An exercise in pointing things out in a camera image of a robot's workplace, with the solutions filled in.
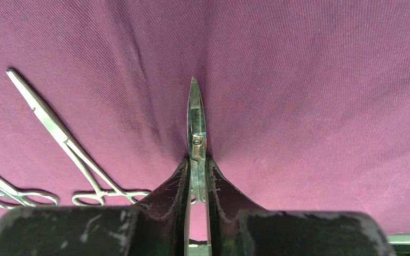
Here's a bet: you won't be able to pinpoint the surgical forceps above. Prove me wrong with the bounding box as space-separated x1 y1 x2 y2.
0 176 60 210

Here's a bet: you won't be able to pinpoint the surgical clamp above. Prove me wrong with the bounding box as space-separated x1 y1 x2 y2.
6 68 151 206

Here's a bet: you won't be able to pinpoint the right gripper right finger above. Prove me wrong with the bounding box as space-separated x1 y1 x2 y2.
205 158 395 255

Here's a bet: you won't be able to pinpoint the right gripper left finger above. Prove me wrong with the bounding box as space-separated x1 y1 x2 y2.
0 158 191 255

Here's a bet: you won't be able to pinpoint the maroon wrap cloth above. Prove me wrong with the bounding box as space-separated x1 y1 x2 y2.
0 1 410 234

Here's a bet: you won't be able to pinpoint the small metal scissors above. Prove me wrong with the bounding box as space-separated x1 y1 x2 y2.
187 77 207 205

